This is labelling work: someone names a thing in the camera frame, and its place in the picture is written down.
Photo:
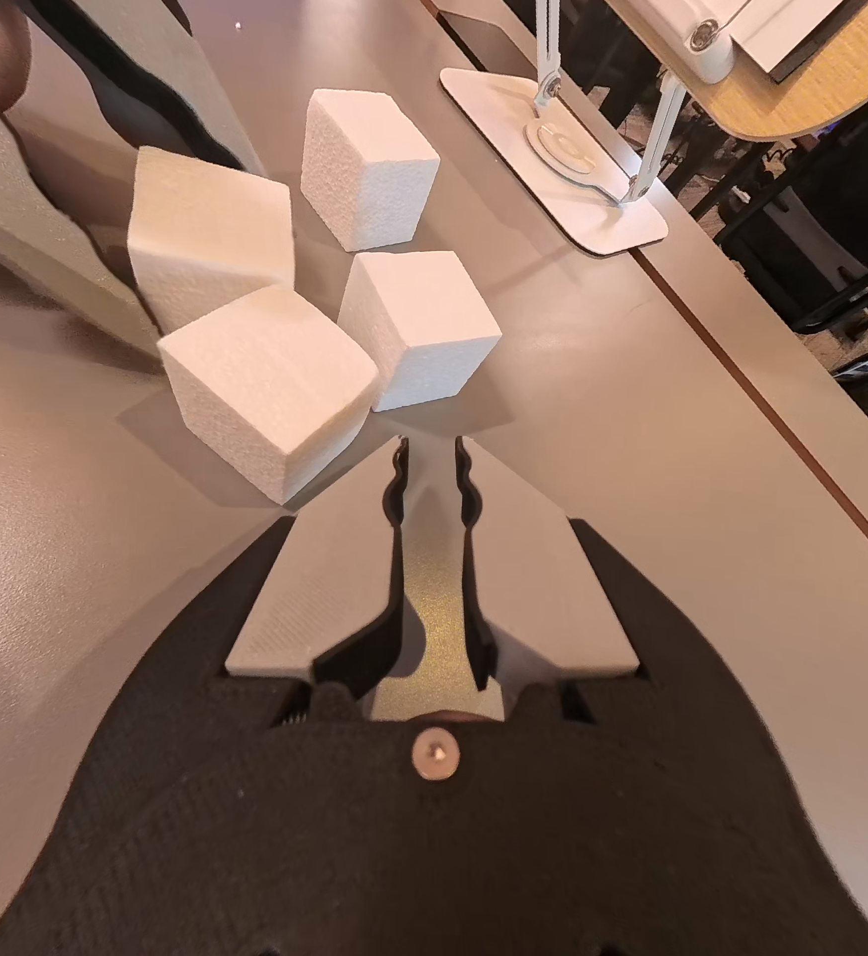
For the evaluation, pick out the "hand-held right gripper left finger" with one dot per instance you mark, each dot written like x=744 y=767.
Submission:
x=322 y=597

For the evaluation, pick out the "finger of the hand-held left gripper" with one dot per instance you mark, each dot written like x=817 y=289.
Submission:
x=0 y=194
x=210 y=60

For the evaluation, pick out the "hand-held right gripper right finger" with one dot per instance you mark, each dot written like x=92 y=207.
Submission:
x=546 y=597

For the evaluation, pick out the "white hard foam cube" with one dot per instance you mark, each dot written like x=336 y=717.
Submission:
x=419 y=328
x=366 y=164
x=269 y=388
x=202 y=224

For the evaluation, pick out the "person's left hand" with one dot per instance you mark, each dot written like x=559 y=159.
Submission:
x=4 y=52

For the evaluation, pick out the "white wooden document stand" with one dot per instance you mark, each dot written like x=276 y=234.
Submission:
x=590 y=194

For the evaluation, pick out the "black office chair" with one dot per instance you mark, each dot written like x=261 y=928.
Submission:
x=815 y=246

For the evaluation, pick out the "printed instruction sheet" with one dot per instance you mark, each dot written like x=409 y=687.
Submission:
x=800 y=30

